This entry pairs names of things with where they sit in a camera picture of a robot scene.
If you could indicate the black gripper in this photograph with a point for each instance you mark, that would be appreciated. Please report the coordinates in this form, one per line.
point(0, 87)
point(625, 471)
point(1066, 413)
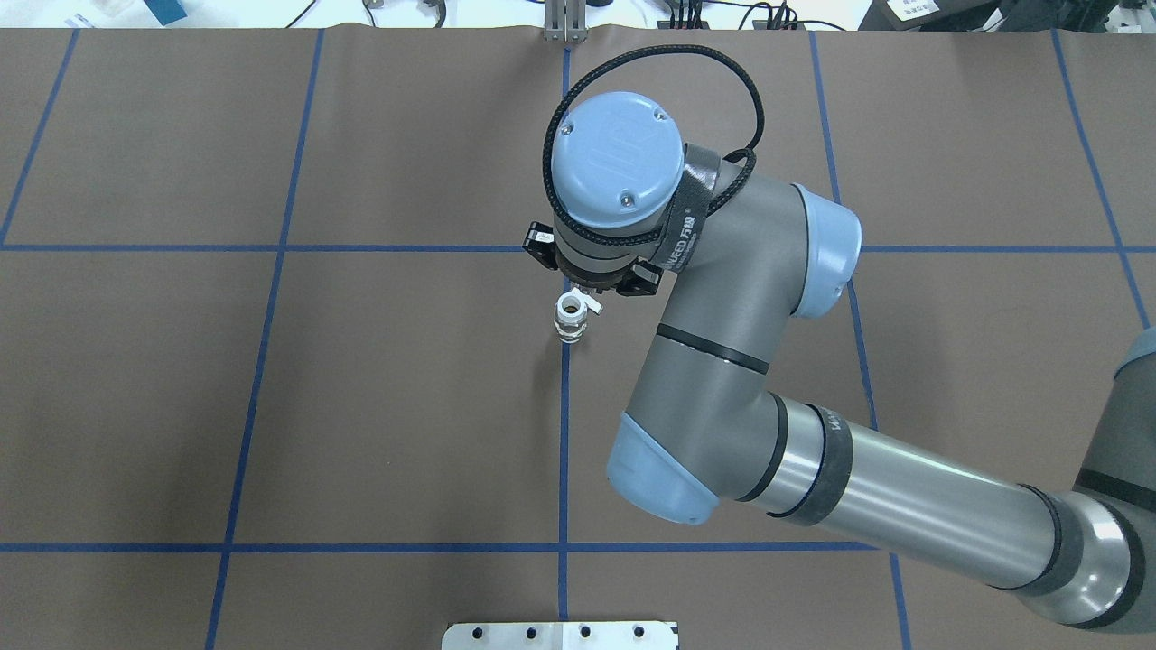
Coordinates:
point(539, 246)

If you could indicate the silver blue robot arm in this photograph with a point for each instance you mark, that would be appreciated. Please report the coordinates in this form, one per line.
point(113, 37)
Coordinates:
point(634, 200)

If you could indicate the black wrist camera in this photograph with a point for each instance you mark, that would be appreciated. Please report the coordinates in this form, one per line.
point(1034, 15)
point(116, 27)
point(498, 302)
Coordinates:
point(539, 241)

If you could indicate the aluminium frame post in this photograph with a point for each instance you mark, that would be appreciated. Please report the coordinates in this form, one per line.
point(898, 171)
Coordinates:
point(565, 21)

